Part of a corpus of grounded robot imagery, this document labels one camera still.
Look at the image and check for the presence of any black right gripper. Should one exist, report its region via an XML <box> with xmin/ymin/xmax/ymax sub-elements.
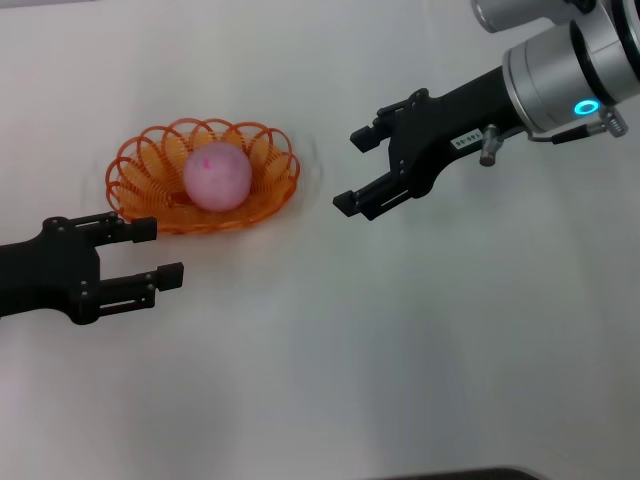
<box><xmin>333</xmin><ymin>65</ymin><xmax>526</xmax><ymax>222</ymax></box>

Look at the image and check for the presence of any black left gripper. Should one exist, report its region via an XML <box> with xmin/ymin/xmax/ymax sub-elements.
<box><xmin>0</xmin><ymin>212</ymin><xmax>185</xmax><ymax>326</ymax></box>

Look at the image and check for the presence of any orange plastic woven basket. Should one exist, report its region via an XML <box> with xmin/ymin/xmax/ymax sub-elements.
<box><xmin>104</xmin><ymin>117</ymin><xmax>302</xmax><ymax>237</ymax></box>

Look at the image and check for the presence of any pink peach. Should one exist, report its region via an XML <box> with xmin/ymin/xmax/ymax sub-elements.
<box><xmin>182</xmin><ymin>142</ymin><xmax>253</xmax><ymax>214</ymax></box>

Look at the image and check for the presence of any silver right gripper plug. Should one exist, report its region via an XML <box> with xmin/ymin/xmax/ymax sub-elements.
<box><xmin>478</xmin><ymin>123</ymin><xmax>524</xmax><ymax>167</ymax></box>

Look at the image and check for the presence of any dark robot torso edge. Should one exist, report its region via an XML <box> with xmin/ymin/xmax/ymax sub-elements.
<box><xmin>384</xmin><ymin>467</ymin><xmax>544</xmax><ymax>480</ymax></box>

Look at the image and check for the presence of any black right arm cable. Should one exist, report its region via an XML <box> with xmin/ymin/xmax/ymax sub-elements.
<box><xmin>529</xmin><ymin>107</ymin><xmax>629</xmax><ymax>145</ymax></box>

